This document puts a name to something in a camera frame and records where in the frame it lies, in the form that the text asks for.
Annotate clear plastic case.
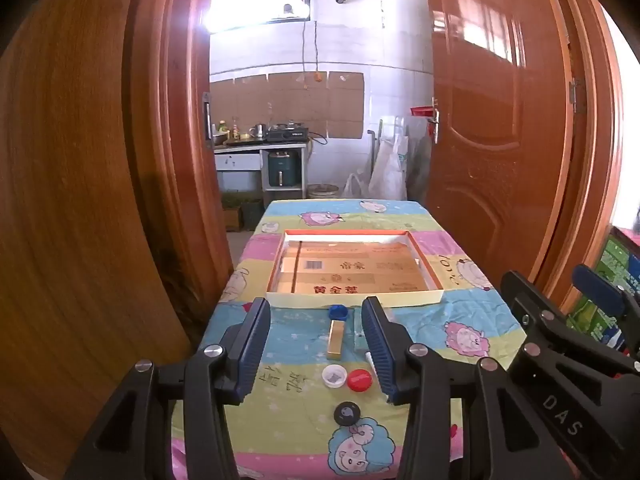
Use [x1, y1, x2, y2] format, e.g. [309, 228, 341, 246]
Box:
[352, 310, 371, 354]

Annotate gold rectangular box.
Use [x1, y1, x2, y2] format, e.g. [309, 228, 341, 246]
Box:
[326, 321, 346, 361]

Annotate cartoon printed tablecloth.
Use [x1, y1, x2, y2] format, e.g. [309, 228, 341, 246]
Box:
[170, 199, 516, 480]

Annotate shallow cardboard box tray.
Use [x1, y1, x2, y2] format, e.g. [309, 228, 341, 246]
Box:
[265, 229, 445, 308]

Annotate planter box with greens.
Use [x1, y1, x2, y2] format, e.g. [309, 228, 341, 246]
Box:
[222, 192, 264, 232]

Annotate small white plastic bag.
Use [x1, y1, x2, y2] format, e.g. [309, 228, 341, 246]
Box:
[342, 173, 371, 199]

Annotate black bottle cap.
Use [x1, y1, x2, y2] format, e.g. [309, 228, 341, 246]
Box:
[334, 401, 360, 427]

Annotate wooden door frame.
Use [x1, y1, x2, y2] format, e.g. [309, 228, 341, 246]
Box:
[535, 0, 630, 313]

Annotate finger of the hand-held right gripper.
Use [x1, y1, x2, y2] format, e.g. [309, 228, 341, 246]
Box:
[572, 263, 640, 362]
[501, 270, 627, 377]

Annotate wooden door with latch plate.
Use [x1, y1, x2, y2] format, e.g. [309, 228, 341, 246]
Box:
[122, 0, 236, 346]

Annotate cardboard wall sheet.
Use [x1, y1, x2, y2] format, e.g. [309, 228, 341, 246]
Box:
[210, 71, 366, 140]

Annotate black gas stove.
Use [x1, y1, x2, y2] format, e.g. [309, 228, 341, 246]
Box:
[266, 122, 310, 142]

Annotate wood grain panel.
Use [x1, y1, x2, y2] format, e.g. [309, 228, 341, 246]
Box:
[0, 0, 201, 480]

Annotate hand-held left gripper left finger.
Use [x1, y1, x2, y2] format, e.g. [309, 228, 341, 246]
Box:
[65, 297, 272, 480]

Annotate white kitchen counter cabinet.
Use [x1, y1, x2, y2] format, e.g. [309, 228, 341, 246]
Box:
[214, 140, 308, 202]

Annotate green cardboard box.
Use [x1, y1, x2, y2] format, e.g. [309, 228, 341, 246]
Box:
[570, 226, 640, 361]

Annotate white bottle cap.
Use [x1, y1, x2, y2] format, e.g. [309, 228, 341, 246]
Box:
[321, 365, 348, 389]

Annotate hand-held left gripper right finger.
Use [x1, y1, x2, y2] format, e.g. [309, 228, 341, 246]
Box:
[361, 296, 576, 480]

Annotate large white sack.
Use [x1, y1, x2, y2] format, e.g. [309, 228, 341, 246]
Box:
[369, 132, 409, 201]

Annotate green air fryer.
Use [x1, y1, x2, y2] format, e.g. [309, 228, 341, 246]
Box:
[268, 149, 301, 186]

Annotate grey bent pipe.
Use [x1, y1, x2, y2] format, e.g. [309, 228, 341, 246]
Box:
[367, 120, 384, 196]

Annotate wooden door with handle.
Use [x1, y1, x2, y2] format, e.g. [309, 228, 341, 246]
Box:
[422, 0, 586, 301]

